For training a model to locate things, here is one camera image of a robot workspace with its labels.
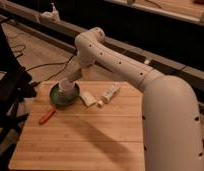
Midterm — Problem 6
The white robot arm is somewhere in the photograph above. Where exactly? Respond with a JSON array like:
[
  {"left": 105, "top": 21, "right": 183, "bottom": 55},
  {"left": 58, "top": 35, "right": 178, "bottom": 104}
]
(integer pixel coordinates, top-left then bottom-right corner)
[{"left": 74, "top": 27, "right": 204, "bottom": 171}]

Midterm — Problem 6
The white ceramic cup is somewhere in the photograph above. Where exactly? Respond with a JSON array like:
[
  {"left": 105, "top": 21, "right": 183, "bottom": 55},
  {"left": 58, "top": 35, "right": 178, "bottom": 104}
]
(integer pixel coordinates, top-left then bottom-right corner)
[{"left": 59, "top": 78, "right": 75, "bottom": 95}]

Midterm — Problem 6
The white rectangular block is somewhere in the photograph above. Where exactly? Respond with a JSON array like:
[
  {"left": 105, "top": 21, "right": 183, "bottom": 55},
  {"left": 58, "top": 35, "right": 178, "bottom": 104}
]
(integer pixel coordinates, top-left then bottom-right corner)
[{"left": 80, "top": 92, "right": 96, "bottom": 107}]

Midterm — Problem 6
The green plate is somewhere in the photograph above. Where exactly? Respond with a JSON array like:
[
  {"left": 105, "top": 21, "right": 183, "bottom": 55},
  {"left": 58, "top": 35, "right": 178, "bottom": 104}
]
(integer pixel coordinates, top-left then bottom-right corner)
[{"left": 49, "top": 84, "right": 80, "bottom": 107}]

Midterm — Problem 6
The white tube bottle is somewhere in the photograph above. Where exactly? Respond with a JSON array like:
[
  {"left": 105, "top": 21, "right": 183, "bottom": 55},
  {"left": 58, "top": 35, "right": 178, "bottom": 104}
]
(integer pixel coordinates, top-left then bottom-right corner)
[{"left": 97, "top": 83, "right": 121, "bottom": 108}]

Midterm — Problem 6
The orange marker pen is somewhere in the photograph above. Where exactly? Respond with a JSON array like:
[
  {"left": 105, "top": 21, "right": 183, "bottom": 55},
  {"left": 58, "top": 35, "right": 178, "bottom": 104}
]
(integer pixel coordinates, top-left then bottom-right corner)
[{"left": 39, "top": 108, "right": 56, "bottom": 125}]

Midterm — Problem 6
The black floor cable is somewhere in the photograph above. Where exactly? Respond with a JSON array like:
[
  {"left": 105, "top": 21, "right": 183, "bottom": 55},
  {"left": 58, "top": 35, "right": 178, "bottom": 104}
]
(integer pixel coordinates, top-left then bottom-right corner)
[{"left": 26, "top": 53, "right": 78, "bottom": 83}]

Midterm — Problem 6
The grey metal rail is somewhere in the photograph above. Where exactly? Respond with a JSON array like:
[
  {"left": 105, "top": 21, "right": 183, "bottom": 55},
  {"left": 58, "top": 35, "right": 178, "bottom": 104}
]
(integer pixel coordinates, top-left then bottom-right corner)
[{"left": 0, "top": 0, "right": 204, "bottom": 101}]

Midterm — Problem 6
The black chair frame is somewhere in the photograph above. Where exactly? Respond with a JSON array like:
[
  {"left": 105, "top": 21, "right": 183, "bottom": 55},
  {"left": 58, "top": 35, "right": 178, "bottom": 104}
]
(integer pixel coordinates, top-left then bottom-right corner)
[{"left": 0, "top": 23, "right": 36, "bottom": 156}]

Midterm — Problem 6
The white object on rail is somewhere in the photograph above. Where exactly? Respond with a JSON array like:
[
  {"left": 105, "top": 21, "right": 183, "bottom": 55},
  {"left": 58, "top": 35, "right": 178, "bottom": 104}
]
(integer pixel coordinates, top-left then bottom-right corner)
[{"left": 40, "top": 3, "right": 60, "bottom": 22}]

